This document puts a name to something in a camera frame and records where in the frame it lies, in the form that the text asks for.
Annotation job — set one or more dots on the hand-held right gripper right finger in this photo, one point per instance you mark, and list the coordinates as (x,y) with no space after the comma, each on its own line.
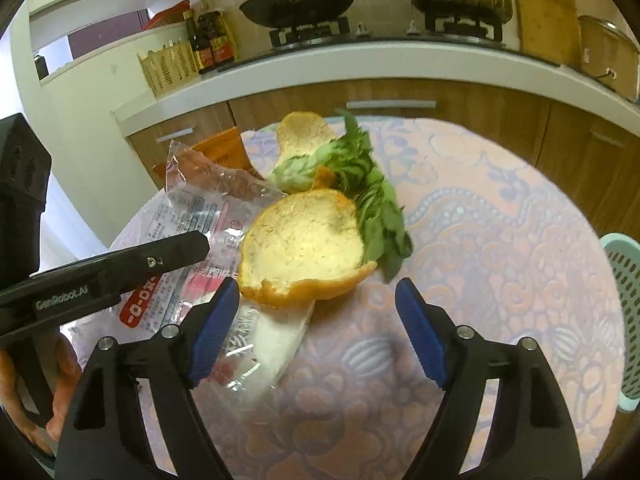
(420,330)

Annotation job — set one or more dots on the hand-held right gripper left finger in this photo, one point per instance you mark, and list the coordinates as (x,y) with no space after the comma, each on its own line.
(215,330)

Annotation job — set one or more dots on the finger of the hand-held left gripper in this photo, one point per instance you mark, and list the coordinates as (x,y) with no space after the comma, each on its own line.
(165,257)

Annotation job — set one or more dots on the clear plastic wrapper red label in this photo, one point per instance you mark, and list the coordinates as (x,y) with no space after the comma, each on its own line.
(190,210)

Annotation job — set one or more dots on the white paper tissue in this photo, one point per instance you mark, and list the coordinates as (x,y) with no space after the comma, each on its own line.
(280,335)

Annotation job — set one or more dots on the bread bun half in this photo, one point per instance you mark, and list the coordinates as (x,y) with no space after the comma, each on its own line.
(300,132)
(300,245)

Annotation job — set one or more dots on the orange snack packet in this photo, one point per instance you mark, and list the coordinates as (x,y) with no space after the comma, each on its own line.
(225,147)

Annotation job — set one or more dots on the green leafy vegetable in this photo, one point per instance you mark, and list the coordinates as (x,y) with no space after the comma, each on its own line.
(370,200)

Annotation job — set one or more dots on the teal plastic basket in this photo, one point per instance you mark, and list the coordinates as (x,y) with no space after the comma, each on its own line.
(625,310)

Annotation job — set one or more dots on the person's left hand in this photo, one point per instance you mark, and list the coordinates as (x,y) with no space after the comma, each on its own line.
(67,385)

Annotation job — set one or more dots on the floral pink tablecloth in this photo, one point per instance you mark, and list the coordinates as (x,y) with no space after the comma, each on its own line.
(500,260)

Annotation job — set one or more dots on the yellow perforated utensil holder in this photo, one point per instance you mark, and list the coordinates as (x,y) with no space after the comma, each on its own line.
(165,70)

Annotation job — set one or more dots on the dark sauce bottle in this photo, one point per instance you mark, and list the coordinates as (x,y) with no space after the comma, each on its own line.
(200,50)
(222,45)

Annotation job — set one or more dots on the red packet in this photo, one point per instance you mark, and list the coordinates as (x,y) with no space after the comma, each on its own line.
(170,15)

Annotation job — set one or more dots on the wooden kitchen cabinet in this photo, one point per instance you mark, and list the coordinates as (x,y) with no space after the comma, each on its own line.
(475,105)

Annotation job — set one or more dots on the white kitchen countertop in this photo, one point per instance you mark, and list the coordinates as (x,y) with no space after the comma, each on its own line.
(350,67)

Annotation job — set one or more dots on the black gas stove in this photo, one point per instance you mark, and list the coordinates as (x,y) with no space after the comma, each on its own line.
(390,45)

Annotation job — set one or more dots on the white stove knob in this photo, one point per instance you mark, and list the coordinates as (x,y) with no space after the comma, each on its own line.
(414,27)
(365,30)

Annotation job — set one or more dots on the beige rice cooker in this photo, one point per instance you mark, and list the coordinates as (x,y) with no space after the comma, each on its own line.
(605,55)

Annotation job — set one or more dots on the wooden cutting board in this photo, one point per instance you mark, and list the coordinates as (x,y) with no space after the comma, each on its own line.
(545,15)

